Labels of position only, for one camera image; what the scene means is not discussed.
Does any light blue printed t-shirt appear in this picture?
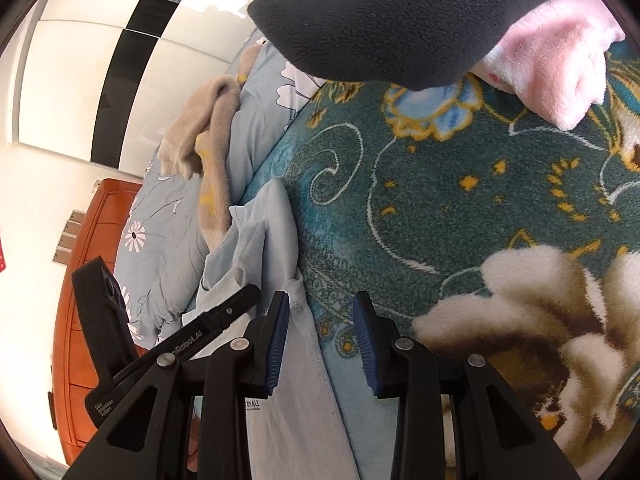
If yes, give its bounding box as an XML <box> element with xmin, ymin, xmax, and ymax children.
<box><xmin>195</xmin><ymin>178</ymin><xmax>359</xmax><ymax>479</ymax></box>

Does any grey floral duvet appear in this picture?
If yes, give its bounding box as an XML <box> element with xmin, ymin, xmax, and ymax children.
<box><xmin>114</xmin><ymin>39</ymin><xmax>325</xmax><ymax>349</ymax></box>

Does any orange wooden headboard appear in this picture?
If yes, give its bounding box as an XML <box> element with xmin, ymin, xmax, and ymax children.
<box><xmin>49</xmin><ymin>179</ymin><xmax>141</xmax><ymax>465</ymax></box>

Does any teal floral bed blanket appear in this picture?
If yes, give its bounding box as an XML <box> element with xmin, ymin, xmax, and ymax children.
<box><xmin>245</xmin><ymin>42</ymin><xmax>639</xmax><ymax>479</ymax></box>

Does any beige knit sweater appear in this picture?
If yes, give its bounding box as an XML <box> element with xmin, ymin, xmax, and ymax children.
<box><xmin>157</xmin><ymin>44</ymin><xmax>262</xmax><ymax>250</ymax></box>

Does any black fleece garment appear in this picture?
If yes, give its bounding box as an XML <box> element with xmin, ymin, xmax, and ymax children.
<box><xmin>247</xmin><ymin>0</ymin><xmax>547</xmax><ymax>90</ymax></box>

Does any pink fleece garment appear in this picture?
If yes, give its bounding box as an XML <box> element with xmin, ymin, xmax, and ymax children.
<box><xmin>471</xmin><ymin>0</ymin><xmax>626</xmax><ymax>131</ymax></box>

